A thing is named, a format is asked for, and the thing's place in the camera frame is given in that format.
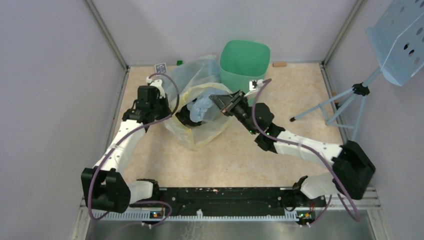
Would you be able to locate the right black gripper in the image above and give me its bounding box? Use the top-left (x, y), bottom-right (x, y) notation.
top-left (209, 89), bottom-right (258, 135)

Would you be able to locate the light blue plastic bag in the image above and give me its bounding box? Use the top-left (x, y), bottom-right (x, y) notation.
top-left (186, 96), bottom-right (221, 123)

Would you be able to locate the clear yellowish plastic bag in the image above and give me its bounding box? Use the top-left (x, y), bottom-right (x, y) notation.
top-left (163, 54), bottom-right (232, 150)

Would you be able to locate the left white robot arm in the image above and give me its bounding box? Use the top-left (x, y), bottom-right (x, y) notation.
top-left (81, 83), bottom-right (180, 213)

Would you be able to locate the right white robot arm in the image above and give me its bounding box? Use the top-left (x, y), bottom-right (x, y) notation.
top-left (209, 91), bottom-right (376, 206)

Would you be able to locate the green plastic trash bin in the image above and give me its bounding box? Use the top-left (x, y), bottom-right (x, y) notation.
top-left (219, 39), bottom-right (271, 93)

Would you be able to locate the blue playing card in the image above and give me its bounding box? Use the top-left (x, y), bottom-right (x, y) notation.
top-left (154, 62), bottom-right (167, 74)

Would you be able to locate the small wooden block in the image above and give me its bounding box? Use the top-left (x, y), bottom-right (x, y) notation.
top-left (272, 61), bottom-right (288, 68)

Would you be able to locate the light blue tripod stand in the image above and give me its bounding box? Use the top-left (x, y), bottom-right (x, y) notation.
top-left (290, 67), bottom-right (382, 142)

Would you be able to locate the perforated light blue panel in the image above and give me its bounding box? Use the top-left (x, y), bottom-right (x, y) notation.
top-left (366, 0), bottom-right (424, 86)

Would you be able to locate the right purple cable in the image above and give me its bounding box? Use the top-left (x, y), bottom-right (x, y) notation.
top-left (251, 78), bottom-right (362, 228)

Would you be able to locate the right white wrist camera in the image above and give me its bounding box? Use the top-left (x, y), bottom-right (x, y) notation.
top-left (249, 79), bottom-right (264, 92)

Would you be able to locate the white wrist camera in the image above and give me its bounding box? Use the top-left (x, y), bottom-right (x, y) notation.
top-left (146, 77), bottom-right (166, 99)
top-left (249, 79), bottom-right (264, 92)

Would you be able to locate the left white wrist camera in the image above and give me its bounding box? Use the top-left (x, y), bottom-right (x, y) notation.
top-left (146, 77), bottom-right (166, 99)

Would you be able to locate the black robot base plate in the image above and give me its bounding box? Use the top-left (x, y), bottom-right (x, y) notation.
top-left (151, 187), bottom-right (327, 217)

